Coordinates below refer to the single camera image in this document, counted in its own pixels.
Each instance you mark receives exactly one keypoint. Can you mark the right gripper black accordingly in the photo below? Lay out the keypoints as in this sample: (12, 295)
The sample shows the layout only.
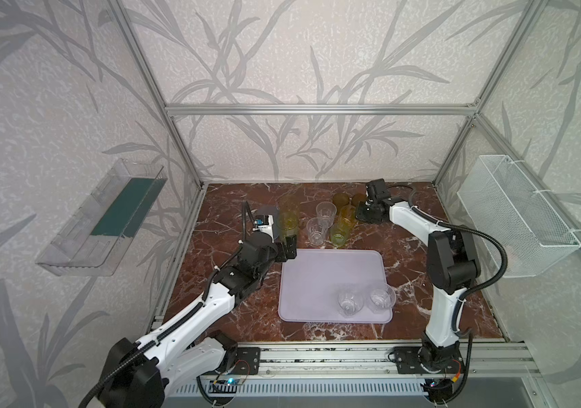
(358, 213)

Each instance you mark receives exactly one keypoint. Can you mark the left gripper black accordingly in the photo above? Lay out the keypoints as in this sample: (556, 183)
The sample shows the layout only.
(290, 249)

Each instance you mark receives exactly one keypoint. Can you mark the yellow transparent plastic cup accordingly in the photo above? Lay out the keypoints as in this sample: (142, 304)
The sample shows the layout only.
(346, 217)

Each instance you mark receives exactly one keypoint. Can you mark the clear faceted cup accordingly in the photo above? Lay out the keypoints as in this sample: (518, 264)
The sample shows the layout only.
(326, 213)
(350, 302)
(381, 297)
(316, 232)

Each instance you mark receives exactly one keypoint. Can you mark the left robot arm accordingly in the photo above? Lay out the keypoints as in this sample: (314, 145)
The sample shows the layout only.
(145, 372)

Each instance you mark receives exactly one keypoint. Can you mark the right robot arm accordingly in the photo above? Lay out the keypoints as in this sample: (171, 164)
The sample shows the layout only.
(451, 266)

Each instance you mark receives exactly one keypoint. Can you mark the lilac plastic tray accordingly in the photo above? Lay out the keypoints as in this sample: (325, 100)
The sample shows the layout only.
(309, 284)

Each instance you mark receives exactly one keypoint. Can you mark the tall green plastic cup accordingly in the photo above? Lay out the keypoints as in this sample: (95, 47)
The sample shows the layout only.
(289, 225)

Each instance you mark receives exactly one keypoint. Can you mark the amber dimpled cup right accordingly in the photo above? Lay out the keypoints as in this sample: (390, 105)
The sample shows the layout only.
(357, 199)

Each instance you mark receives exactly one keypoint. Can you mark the amber dimpled cup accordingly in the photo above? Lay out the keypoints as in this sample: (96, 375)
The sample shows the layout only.
(357, 199)
(341, 200)

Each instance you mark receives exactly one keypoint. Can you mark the tall yellow plastic cup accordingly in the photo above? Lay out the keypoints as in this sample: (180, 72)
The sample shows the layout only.
(289, 205)

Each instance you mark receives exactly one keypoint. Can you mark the amber dimpled cup left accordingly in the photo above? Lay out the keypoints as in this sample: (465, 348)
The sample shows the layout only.
(341, 200)

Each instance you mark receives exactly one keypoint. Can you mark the small green plastic cup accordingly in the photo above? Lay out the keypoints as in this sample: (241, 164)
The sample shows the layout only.
(339, 234)

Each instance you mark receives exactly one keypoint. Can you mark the blue frosted plastic cup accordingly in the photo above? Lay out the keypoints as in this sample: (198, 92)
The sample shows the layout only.
(267, 211)

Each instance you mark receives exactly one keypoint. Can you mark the small circuit board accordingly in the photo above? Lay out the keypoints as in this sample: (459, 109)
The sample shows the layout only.
(228, 382)

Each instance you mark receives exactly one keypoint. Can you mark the green pad in bin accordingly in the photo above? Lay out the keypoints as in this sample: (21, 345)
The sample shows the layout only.
(126, 214)

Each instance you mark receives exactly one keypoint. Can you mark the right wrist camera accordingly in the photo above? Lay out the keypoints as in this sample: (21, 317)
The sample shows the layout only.
(377, 191)

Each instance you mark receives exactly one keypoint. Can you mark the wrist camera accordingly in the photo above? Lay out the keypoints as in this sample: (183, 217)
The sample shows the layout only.
(266, 224)
(377, 191)

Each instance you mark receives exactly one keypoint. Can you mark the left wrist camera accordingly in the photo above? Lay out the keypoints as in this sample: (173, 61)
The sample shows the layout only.
(266, 224)

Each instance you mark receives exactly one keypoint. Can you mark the white wire mesh basket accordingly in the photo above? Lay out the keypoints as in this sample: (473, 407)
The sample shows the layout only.
(503, 202)

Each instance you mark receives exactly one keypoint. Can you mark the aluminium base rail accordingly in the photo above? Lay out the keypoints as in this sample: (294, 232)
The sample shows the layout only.
(368, 359)

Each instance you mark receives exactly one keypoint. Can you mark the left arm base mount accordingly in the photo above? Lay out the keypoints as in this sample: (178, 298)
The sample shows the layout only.
(241, 361)

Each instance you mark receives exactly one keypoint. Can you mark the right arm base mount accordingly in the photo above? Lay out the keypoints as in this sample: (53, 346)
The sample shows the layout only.
(418, 361)

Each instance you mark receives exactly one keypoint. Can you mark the aluminium frame crossbar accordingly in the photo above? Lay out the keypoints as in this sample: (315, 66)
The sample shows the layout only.
(180, 110)

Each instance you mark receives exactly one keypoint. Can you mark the clear plastic wall bin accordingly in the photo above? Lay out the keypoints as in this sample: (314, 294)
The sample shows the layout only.
(73, 251)

